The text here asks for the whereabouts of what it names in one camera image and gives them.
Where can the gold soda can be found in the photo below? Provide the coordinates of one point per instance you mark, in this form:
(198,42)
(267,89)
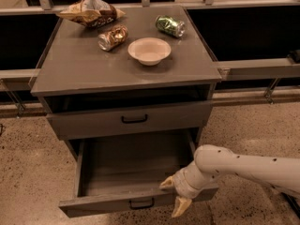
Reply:
(113,38)

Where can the grey three-drawer cabinet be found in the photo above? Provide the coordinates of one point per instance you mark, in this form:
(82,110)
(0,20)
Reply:
(78,76)

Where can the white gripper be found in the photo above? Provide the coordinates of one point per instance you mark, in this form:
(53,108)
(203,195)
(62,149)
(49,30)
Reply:
(182,184)

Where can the green soda can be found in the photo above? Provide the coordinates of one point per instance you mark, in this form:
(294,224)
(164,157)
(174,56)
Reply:
(170,26)

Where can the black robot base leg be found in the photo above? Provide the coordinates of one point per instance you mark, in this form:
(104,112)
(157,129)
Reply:
(295,206)

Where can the grey top drawer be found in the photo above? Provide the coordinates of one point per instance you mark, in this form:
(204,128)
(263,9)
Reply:
(110,122)

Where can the crumpled chip bag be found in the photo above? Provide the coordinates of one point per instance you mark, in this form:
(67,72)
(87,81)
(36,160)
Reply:
(91,13)

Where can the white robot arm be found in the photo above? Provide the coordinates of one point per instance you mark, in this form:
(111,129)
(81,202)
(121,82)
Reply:
(211,162)

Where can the white bowl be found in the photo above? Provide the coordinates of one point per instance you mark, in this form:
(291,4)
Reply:
(149,51)

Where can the grey drawer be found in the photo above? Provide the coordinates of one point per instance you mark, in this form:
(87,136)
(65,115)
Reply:
(121,173)
(110,122)

